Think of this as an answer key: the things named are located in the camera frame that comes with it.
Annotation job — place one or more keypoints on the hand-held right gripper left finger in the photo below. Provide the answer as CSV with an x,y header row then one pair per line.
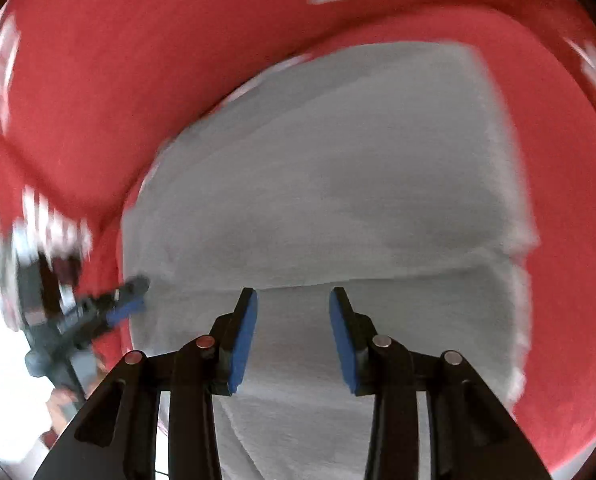
x,y
245,330

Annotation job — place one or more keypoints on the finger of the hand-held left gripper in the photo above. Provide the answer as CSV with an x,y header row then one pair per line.
x,y
123,311
128,289

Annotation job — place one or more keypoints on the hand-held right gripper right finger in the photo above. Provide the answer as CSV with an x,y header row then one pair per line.
x,y
339,332

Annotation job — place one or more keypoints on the grey fleece cloth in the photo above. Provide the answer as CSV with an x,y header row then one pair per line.
x,y
328,185

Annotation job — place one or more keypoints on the person's left forearm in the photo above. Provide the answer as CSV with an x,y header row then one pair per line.
x,y
60,410

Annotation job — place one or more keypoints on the dark maroon cloth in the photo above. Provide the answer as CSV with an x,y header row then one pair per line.
x,y
64,267

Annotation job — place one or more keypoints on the red printed blanket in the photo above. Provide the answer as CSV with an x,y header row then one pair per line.
x,y
128,85

